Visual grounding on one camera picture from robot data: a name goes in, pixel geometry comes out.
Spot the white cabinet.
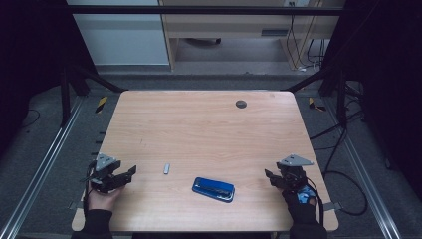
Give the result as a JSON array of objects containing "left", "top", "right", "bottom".
[{"left": 66, "top": 0, "right": 170, "bottom": 67}]

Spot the thin black floor cable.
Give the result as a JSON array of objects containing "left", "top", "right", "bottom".
[{"left": 22, "top": 109, "right": 42, "bottom": 129}]

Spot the black frame strut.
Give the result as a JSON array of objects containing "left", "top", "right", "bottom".
[
  {"left": 284, "top": 65, "right": 348, "bottom": 127},
  {"left": 60, "top": 64, "right": 127, "bottom": 127}
]

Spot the person's right hand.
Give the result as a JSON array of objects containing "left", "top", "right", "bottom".
[{"left": 281, "top": 184, "right": 319, "bottom": 217}]

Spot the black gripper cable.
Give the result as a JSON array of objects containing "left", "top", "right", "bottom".
[
  {"left": 82, "top": 161, "right": 94, "bottom": 213},
  {"left": 306, "top": 176, "right": 325, "bottom": 227}
]

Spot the light wooden desk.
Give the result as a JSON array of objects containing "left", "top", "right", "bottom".
[{"left": 158, "top": 0, "right": 346, "bottom": 72}]

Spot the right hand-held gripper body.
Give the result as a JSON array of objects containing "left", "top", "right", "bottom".
[{"left": 276, "top": 152, "right": 315, "bottom": 193}]

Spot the black curtain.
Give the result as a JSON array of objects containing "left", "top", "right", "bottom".
[
  {"left": 0, "top": 0, "right": 98, "bottom": 158},
  {"left": 323, "top": 0, "right": 422, "bottom": 202}
]

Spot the black hanging desk cable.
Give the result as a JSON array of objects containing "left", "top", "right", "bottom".
[{"left": 286, "top": 2, "right": 302, "bottom": 70}]

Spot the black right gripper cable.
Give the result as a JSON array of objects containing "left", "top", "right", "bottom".
[{"left": 306, "top": 176, "right": 325, "bottom": 227}]

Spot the black coiled desk cable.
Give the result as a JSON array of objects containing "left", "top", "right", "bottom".
[{"left": 306, "top": 38, "right": 328, "bottom": 67}]

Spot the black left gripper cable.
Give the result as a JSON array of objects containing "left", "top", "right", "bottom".
[{"left": 82, "top": 161, "right": 94, "bottom": 213}]

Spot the aluminium floor rail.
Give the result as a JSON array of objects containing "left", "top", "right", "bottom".
[
  {"left": 321, "top": 99, "right": 403, "bottom": 239},
  {"left": 0, "top": 95, "right": 86, "bottom": 239}
]

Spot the person's left hand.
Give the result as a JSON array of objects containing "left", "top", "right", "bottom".
[{"left": 87, "top": 183, "right": 125, "bottom": 212}]

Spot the black horizontal frame bar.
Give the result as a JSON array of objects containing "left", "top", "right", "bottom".
[{"left": 66, "top": 4, "right": 346, "bottom": 16}]

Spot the black looped floor cable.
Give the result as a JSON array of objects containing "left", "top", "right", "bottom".
[{"left": 320, "top": 125, "right": 370, "bottom": 217}]

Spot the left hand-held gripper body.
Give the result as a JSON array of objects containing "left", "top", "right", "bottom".
[{"left": 81, "top": 152, "right": 129, "bottom": 194}]

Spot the black yellow hazard tape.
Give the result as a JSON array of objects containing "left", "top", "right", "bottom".
[
  {"left": 308, "top": 97, "right": 327, "bottom": 113},
  {"left": 95, "top": 96, "right": 109, "bottom": 115}
]

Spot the blue stapler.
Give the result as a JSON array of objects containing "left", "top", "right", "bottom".
[{"left": 191, "top": 176, "right": 236, "bottom": 203}]

